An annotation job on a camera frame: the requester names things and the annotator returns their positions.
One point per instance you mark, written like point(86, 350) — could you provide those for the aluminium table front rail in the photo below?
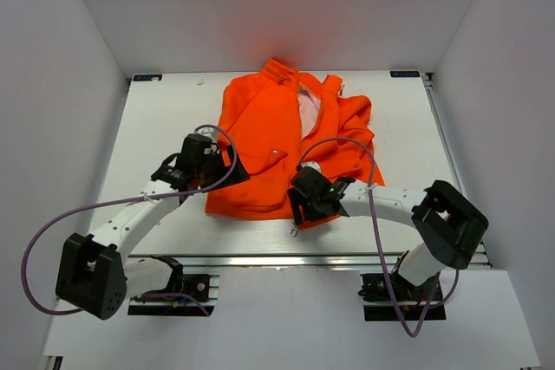
point(329, 261)

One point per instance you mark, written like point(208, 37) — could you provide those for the blue table label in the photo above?
point(147, 78)
point(404, 74)

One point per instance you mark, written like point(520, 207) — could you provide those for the aluminium table rail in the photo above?
point(329, 261)
point(442, 127)

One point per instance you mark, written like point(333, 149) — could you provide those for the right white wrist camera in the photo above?
point(309, 164)

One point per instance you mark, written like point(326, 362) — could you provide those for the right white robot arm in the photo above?
point(394, 205)

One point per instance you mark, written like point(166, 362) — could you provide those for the right blue table label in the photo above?
point(404, 74)

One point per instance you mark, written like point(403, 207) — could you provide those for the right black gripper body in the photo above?
point(310, 205)

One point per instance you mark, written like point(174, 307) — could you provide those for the aluminium table right rail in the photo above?
point(442, 127)

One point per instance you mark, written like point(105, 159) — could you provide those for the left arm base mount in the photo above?
point(195, 296)

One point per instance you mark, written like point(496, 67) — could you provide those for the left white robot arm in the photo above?
point(95, 272)

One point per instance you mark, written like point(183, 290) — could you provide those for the orange zip-up jacket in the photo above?
point(279, 116)

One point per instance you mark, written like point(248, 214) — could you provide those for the left blue table label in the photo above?
point(147, 78)

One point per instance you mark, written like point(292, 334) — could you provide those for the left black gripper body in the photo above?
point(209, 172)

